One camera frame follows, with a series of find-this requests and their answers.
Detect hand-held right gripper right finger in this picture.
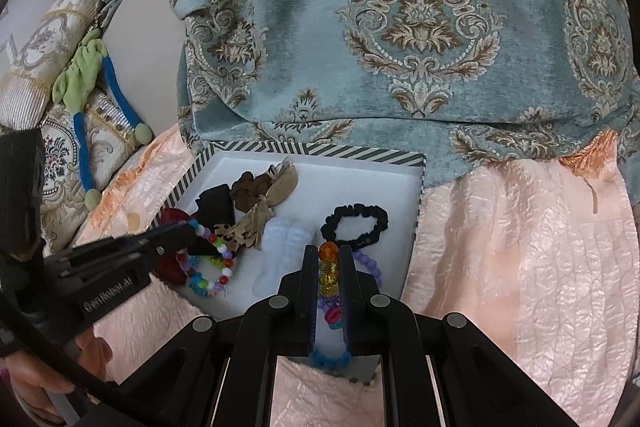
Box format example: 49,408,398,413
339,244,581,427

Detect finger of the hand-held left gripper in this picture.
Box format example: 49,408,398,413
45,221,205,293

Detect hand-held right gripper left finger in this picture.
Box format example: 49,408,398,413
107,244,322,427

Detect rainbow crystal bracelet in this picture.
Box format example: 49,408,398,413
317,242,346,330

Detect purple bead bracelet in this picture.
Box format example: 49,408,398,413
317,249,386,323

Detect light blue fluffy scrunchie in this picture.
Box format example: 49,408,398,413
250,217,321,298

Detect black fabric bow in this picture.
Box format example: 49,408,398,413
192,186,236,258

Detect multicoloured bead bracelet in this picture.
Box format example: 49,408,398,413
180,219,236,298

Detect black scrunchie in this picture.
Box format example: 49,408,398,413
321,204,390,253

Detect brown bow hair clip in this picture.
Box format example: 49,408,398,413
230,157,301,250

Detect striped cardboard box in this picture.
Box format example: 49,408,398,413
152,139,427,385

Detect person's left hand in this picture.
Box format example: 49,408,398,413
0,327,111,418

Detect red fabric bow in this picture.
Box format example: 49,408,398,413
157,207,193,285

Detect floral embroidered cushion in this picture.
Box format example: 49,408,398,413
40,94,143,248

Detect cream medallion cushion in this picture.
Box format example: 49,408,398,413
0,0,103,130

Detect pink quilted blanket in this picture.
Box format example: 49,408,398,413
75,122,640,427

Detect cream smooth cushion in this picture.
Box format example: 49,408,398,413
102,0,193,142

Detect teal patterned cushion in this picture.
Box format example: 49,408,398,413
45,0,640,188

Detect blue bead bracelet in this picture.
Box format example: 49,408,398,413
309,347,353,370

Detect green and blue fabric rope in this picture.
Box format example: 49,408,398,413
52,29,151,212

